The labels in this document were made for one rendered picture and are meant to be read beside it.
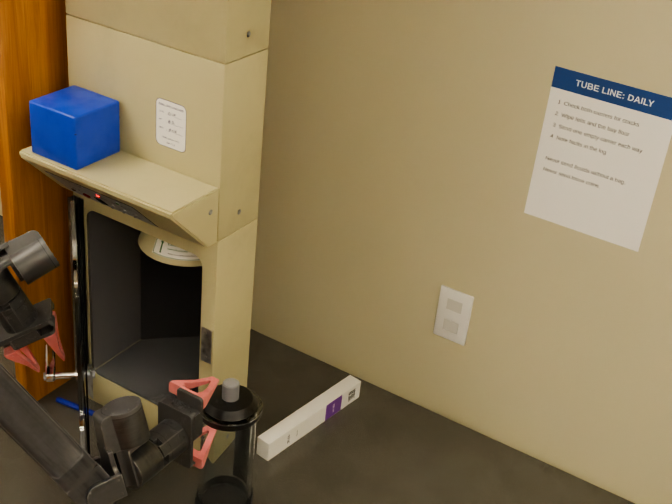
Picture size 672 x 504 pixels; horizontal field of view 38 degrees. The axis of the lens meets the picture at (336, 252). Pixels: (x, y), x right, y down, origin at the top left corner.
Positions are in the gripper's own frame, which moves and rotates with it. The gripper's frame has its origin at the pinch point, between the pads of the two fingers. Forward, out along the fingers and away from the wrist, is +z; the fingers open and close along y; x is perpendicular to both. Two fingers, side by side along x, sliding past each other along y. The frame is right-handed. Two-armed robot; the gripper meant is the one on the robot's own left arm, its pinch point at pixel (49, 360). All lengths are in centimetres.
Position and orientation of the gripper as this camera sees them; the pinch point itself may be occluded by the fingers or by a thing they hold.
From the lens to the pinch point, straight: 170.7
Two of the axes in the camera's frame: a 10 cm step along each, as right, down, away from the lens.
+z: 3.3, 7.6, 5.7
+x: 2.4, 5.1, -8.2
